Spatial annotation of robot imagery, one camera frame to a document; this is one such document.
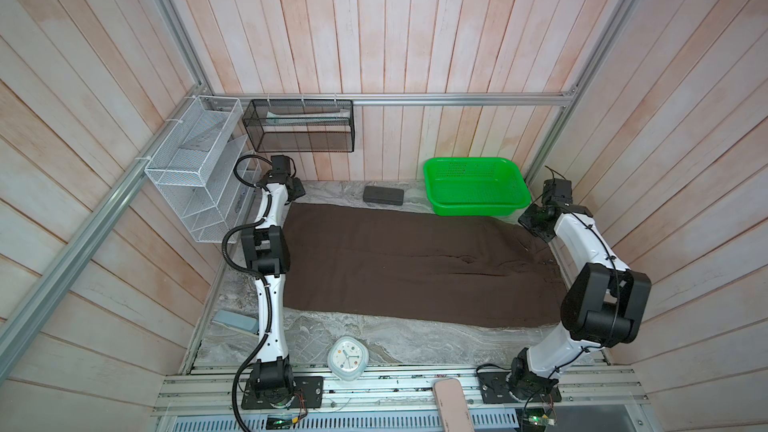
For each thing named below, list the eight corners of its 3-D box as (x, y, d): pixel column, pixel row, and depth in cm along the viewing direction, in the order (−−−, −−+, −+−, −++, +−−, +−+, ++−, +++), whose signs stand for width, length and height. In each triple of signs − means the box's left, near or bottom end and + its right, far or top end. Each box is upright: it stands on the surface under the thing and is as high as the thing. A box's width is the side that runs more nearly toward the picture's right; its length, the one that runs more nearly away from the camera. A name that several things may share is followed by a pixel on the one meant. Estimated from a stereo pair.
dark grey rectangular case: (361, 202, 117) (361, 198, 115) (364, 189, 121) (364, 185, 119) (403, 205, 115) (403, 201, 114) (403, 192, 120) (404, 188, 118)
